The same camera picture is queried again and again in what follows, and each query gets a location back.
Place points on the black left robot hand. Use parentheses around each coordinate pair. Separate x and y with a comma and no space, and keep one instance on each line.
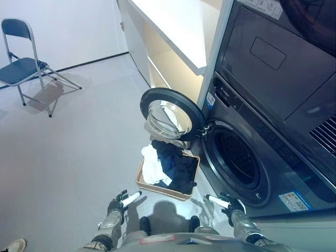
(115,204)

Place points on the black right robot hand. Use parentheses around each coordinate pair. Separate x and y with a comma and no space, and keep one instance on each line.
(231,203)

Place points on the dark grey washing machine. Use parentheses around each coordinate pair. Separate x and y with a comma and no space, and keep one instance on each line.
(262,162)

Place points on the beige laundry basket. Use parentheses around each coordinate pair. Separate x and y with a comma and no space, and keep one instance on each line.
(164,181)

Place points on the round washing machine door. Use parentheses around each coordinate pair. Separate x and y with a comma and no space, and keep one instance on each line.
(170,115)

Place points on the white garment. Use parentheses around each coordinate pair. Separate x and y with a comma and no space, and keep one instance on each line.
(153,165)

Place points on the dark navy garment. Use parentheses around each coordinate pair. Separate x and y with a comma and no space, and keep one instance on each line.
(178,165)

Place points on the grey robot torso and legs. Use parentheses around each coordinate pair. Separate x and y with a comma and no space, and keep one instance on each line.
(170,239)

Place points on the white sneaker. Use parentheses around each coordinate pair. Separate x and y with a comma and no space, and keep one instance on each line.
(14,245)

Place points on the dark grey dryer unit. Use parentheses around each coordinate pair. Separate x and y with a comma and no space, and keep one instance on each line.
(275,52)

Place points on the blue folding chair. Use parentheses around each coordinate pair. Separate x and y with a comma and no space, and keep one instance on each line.
(23,65)

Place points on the white cabinet with shelves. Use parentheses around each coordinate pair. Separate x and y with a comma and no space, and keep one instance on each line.
(170,39)

